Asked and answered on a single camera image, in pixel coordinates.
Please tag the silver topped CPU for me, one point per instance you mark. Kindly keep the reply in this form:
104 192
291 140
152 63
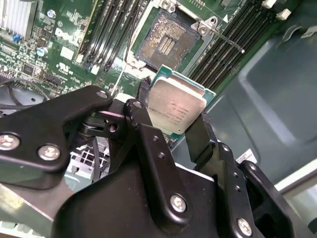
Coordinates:
175 104

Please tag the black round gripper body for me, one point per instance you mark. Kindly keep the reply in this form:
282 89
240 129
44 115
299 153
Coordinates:
111 210

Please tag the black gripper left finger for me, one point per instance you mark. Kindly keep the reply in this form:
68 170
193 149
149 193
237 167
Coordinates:
37 129

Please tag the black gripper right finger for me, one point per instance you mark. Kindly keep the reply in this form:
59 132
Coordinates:
200 143

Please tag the metal socket cover frame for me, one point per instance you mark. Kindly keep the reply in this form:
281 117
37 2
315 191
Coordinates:
135 63

